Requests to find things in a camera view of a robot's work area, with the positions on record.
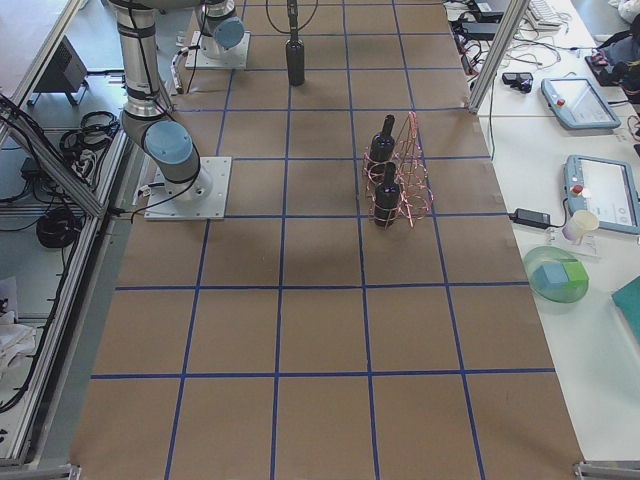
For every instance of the dark glass wine bottle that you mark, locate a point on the dark glass wine bottle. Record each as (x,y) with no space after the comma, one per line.
(295,57)

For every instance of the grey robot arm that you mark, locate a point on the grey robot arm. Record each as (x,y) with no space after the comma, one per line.
(144,119)

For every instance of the dark wine bottle in basket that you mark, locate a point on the dark wine bottle in basket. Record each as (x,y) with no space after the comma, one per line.
(382,147)

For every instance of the black power adapter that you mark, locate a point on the black power adapter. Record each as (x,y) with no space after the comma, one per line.
(530,218)

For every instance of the green glass bowl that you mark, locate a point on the green glass bowl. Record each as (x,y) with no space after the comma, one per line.
(543,254)

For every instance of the blue foam cube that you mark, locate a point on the blue foam cube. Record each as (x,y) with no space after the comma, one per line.
(549,276)

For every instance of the green foam cube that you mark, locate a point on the green foam cube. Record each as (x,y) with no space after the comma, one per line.
(575,272)

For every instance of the white paper cup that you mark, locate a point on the white paper cup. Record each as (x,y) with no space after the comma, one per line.
(581,223)

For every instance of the lower teach pendant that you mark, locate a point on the lower teach pendant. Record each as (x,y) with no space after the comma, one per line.
(606,188)

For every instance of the teach pendant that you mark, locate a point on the teach pendant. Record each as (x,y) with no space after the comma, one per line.
(577,104)
(606,188)

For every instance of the upper teach pendant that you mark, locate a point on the upper teach pendant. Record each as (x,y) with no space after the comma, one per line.
(577,104)

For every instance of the black electronics box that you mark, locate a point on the black electronics box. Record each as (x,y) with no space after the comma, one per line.
(65,73)

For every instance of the copper wire wine basket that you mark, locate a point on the copper wire wine basket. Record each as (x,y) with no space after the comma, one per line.
(416,197)

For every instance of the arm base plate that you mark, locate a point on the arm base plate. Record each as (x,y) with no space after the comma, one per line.
(218,58)
(204,199)

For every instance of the aluminium frame post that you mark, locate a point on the aluminium frame post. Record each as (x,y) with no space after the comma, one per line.
(507,28)

